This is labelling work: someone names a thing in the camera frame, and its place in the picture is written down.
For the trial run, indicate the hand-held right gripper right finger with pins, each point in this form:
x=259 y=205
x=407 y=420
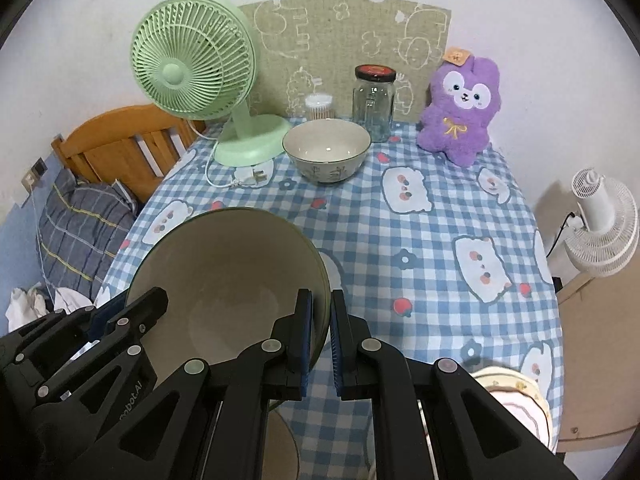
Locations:
x=338 y=345

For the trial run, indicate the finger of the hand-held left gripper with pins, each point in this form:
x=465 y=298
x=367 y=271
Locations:
x=142 y=317
x=55 y=340

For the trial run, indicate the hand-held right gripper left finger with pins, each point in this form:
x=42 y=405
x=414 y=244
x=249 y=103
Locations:
x=305 y=345

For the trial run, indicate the cream ceramic bowl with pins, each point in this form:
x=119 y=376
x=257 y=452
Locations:
x=326 y=147
x=225 y=270
x=286 y=440

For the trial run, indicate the large yellow floral plate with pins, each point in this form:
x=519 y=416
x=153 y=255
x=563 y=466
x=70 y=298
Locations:
x=505 y=379

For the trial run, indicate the white plate with red print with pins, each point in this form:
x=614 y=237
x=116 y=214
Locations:
x=530 y=420

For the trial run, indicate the crumpled white cloth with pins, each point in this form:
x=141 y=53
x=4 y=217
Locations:
x=25 y=307

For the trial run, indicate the pale pink cloth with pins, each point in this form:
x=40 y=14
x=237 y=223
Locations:
x=72 y=297

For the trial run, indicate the grey plaid pillow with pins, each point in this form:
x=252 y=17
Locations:
x=82 y=230

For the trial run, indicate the blue checked tablecloth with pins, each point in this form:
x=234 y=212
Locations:
x=425 y=260

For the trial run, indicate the wooden bed headboard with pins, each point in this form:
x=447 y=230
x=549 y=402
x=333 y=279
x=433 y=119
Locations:
x=115 y=145

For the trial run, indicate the glass jar with dark lid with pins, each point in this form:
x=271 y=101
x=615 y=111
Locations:
x=372 y=105

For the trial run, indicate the green desk fan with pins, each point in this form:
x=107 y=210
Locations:
x=175 y=72

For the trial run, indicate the purple plush bunny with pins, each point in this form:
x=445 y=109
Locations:
x=457 y=125

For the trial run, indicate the white standing fan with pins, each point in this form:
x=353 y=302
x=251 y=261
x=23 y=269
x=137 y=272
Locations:
x=605 y=230

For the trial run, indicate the green cartoon print mat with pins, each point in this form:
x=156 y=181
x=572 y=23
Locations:
x=340 y=35

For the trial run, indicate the wall socket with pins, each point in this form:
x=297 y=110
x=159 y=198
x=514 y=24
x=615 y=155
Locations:
x=32 y=175

